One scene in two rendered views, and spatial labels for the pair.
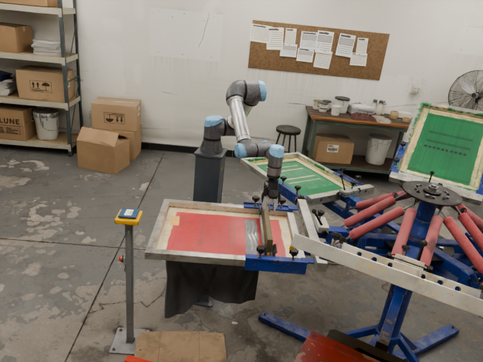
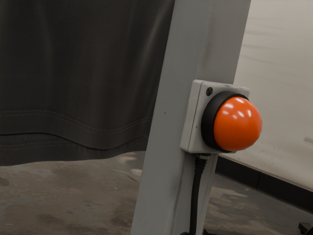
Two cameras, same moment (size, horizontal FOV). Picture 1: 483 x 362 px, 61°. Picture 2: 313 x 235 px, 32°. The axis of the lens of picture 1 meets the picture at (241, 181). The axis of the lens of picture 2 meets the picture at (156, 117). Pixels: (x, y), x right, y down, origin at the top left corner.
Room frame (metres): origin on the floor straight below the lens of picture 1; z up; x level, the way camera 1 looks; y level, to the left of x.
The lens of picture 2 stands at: (2.32, 0.91, 0.70)
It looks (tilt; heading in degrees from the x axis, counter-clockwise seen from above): 8 degrees down; 231
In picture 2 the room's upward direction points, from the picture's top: 11 degrees clockwise
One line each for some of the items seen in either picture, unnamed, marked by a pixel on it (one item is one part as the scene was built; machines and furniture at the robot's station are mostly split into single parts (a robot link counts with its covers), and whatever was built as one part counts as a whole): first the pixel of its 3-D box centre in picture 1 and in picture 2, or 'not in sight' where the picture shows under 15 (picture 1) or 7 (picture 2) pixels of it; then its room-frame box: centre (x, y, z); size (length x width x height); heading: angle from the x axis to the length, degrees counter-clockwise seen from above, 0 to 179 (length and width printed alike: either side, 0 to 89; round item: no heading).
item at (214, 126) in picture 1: (213, 126); not in sight; (2.59, 0.22, 1.37); 0.13 x 0.12 x 0.14; 112
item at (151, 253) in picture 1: (227, 230); not in sight; (1.96, 0.05, 0.97); 0.79 x 0.58 x 0.04; 93
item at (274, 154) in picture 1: (275, 156); not in sight; (2.00, -0.16, 1.42); 0.09 x 0.08 x 0.11; 22
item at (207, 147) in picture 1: (211, 144); not in sight; (2.59, 0.22, 1.25); 0.15 x 0.15 x 0.10
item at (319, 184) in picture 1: (313, 172); not in sight; (2.78, -0.51, 1.05); 1.08 x 0.61 x 0.23; 33
